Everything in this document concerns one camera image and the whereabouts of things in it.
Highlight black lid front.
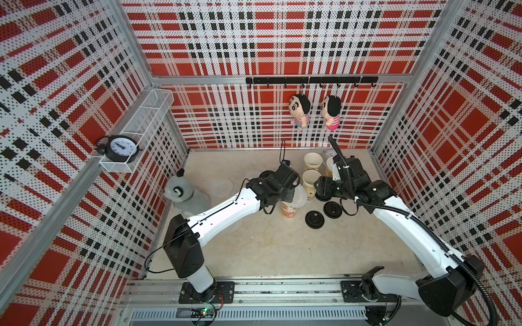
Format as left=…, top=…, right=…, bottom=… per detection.
left=304, top=211, right=325, bottom=230

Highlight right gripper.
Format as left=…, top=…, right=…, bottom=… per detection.
left=315, top=174, right=355, bottom=200

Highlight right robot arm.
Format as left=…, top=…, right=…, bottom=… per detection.
left=314, top=153, right=499, bottom=325

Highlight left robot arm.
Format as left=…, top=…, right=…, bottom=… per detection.
left=163, top=162, right=300, bottom=301

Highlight black hook rail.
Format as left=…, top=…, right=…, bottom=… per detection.
left=246, top=76, right=379, bottom=86

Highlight black cup lid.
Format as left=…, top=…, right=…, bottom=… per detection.
left=260, top=171, right=275, bottom=179

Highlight back right paper cup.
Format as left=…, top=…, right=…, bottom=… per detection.
left=326, top=157, right=334, bottom=177

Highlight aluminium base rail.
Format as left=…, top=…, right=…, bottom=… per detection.
left=114, top=274, right=456, bottom=325

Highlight plush doll blue striped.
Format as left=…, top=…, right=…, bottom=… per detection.
left=288, top=95, right=311, bottom=128

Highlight small white clock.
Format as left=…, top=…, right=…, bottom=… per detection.
left=324, top=149, right=337, bottom=158

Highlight paper milk tea cup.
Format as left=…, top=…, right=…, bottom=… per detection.
left=281, top=201, right=298, bottom=218
left=302, top=169, right=322, bottom=200

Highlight plush doll pink striped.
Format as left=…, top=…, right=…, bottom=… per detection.
left=320, top=95, right=341, bottom=131

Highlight black round alarm clock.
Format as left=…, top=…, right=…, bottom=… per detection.
left=95, top=135, right=140, bottom=163

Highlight grey plush toy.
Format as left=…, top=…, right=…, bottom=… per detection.
left=164, top=168, right=211, bottom=215

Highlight back left paper cup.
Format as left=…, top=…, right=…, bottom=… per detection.
left=304, top=152, right=324, bottom=171

